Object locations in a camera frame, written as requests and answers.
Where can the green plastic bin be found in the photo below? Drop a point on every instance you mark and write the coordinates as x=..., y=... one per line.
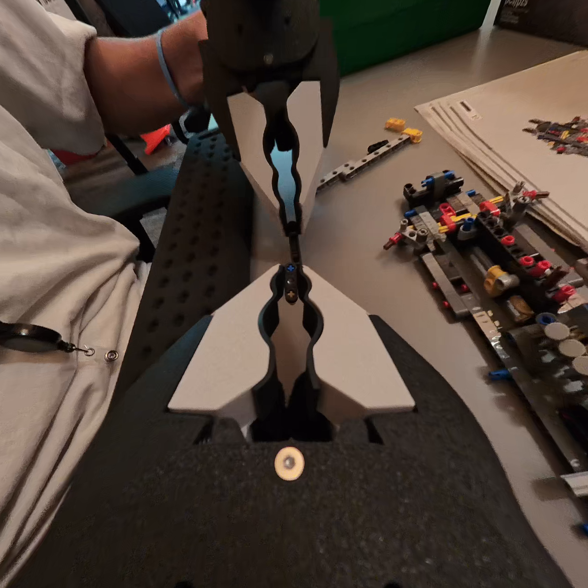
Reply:
x=404, y=32

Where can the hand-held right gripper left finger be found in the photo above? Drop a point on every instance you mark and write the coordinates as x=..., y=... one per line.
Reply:
x=220, y=367

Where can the building instruction booklet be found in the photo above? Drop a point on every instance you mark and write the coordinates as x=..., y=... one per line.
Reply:
x=505, y=138

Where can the blue wristband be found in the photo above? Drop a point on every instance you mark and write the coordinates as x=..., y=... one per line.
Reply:
x=167, y=69

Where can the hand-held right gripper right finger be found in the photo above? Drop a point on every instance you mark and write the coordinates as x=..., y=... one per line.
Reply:
x=358, y=367

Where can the black office chair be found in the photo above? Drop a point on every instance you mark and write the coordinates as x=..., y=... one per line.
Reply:
x=124, y=193

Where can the person's left forearm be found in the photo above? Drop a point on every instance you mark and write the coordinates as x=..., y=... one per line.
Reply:
x=128, y=78

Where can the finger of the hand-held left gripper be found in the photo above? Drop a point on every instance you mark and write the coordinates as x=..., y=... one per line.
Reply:
x=310, y=138
x=250, y=138

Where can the grey beam with yellow connectors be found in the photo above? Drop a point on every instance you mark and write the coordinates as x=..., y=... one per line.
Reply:
x=363, y=163

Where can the black toothed rack piece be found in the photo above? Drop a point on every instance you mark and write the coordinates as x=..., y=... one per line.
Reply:
x=294, y=243

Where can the small black beam piece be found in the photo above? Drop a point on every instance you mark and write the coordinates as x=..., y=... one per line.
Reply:
x=292, y=279

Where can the toy car chassis model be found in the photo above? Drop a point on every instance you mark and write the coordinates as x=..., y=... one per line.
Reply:
x=482, y=275

